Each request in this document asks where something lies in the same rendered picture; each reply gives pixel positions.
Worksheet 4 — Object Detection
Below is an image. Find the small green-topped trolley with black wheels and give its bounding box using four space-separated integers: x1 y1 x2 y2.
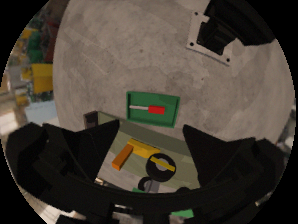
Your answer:
132 153 194 218

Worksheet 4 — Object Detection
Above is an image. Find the red-headed pin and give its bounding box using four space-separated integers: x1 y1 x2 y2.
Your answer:
129 105 164 115

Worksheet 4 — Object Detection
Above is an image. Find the green tray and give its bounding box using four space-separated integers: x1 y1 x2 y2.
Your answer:
126 91 181 128
130 93 177 123

